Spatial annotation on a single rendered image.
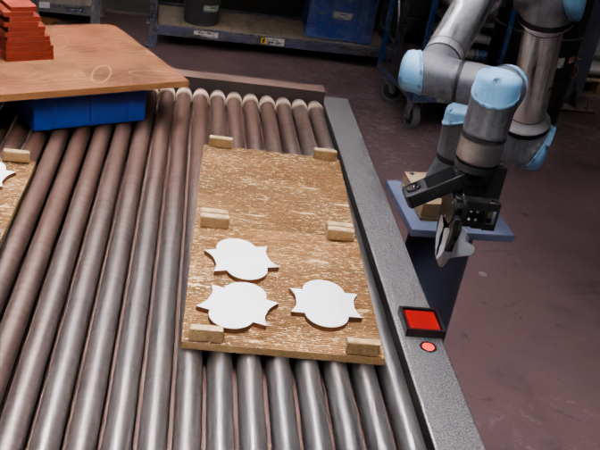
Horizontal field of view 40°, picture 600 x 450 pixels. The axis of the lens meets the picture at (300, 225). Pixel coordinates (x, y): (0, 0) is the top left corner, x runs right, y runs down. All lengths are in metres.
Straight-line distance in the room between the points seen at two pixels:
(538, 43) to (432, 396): 0.81
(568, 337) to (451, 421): 2.12
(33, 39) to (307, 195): 0.83
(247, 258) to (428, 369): 0.41
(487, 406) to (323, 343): 1.58
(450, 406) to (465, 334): 1.87
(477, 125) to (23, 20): 1.28
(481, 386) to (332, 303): 1.57
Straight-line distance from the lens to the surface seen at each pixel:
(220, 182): 1.92
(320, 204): 1.89
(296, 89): 2.55
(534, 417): 2.99
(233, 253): 1.62
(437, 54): 1.49
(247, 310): 1.46
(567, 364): 3.31
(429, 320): 1.57
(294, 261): 1.65
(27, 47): 2.26
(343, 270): 1.65
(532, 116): 1.96
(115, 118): 2.21
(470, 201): 1.42
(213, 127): 2.27
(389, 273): 1.71
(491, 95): 1.35
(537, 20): 1.80
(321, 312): 1.49
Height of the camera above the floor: 1.78
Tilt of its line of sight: 28 degrees down
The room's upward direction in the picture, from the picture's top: 10 degrees clockwise
